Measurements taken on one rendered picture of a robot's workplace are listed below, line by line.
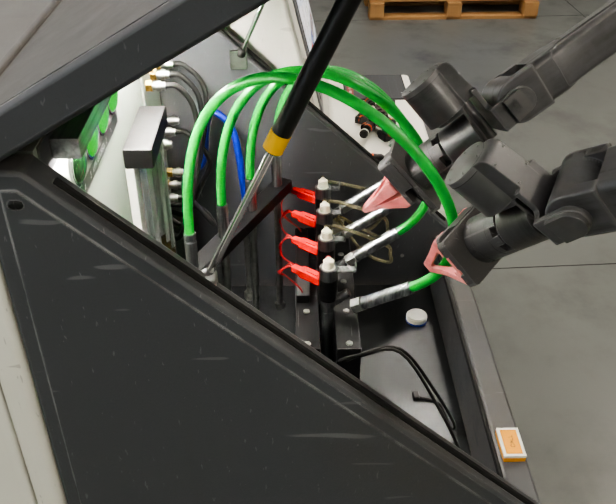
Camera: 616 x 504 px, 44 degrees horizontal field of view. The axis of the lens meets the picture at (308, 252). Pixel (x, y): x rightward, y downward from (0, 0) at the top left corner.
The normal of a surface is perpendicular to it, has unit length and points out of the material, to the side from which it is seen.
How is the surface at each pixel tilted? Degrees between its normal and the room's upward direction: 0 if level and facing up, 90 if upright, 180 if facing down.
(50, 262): 90
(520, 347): 0
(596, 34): 66
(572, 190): 40
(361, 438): 90
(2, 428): 90
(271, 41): 90
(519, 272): 0
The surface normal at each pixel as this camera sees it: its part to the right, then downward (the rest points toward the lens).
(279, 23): 0.02, 0.57
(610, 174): -0.64, -0.64
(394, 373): 0.00, -0.82
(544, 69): 0.07, 0.19
